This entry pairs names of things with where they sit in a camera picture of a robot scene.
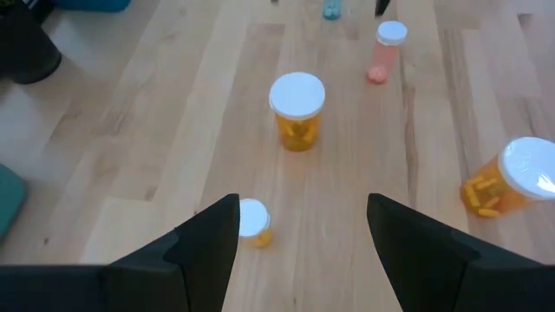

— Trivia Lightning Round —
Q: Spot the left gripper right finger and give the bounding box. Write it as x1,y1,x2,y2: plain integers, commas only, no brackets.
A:
366,193,555,312

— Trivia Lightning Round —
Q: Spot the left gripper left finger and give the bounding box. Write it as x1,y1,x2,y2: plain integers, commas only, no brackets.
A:
0,193,241,312

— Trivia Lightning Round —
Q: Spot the small orange pill bottle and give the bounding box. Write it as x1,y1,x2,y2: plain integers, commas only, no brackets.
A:
238,198,275,250

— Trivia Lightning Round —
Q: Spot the small pink pill bottle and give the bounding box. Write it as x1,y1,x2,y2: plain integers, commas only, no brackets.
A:
366,20,409,86

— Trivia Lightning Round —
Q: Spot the blue plastic bin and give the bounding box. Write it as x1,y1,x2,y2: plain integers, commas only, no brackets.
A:
51,0,133,14

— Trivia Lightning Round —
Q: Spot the teal plastic bin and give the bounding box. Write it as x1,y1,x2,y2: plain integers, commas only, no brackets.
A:
0,163,29,242

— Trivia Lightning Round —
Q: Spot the artificial plant in black pot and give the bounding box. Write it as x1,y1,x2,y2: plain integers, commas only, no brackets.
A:
0,0,63,86

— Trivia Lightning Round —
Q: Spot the large orange pill bottle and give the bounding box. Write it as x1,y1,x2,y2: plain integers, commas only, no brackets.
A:
459,135,555,219
268,71,327,153

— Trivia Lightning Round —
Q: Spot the small blue pill bottle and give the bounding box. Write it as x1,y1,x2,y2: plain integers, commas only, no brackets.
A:
322,0,345,22

